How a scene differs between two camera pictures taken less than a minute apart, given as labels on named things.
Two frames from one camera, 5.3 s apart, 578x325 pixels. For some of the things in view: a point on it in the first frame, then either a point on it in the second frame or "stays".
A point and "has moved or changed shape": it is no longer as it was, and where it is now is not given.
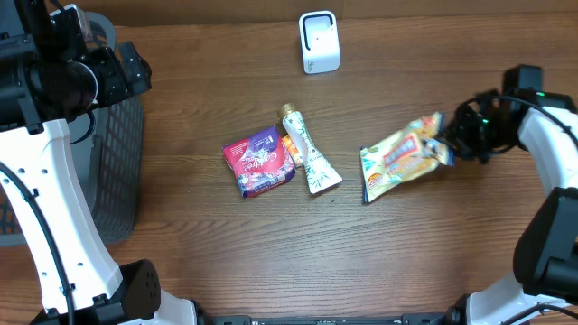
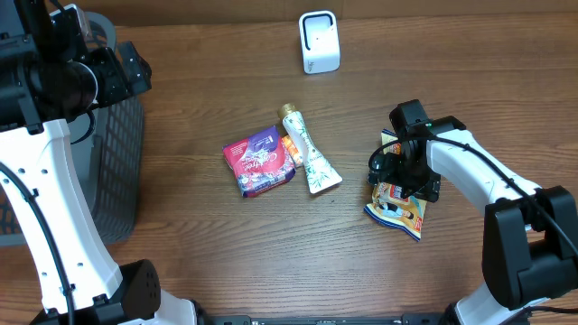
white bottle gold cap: (321, 173) stays
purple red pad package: (260, 162) stays
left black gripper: (120, 86) stays
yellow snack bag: (406, 155) has moved or changed shape
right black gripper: (455, 132) -> (427, 189)
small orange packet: (291, 148) stays
